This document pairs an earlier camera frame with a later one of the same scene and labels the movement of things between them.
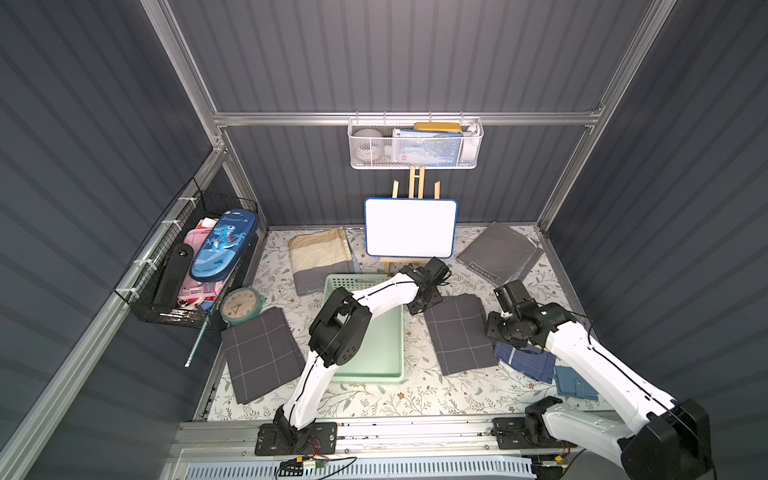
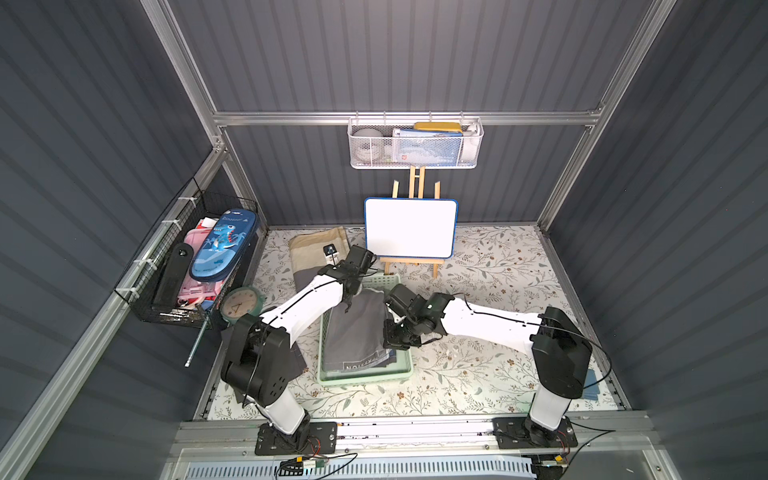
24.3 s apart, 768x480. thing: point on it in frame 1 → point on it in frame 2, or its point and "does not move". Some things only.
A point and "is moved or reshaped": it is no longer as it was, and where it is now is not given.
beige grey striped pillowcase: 317,254 does not move
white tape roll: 368,145 does not move
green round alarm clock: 241,305 does not move
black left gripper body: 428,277 → 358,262
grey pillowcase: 499,254 is moved or reshaped
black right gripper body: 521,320 → 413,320
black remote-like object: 174,275 does not move
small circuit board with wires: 295,467 does not move
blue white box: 427,149 does not move
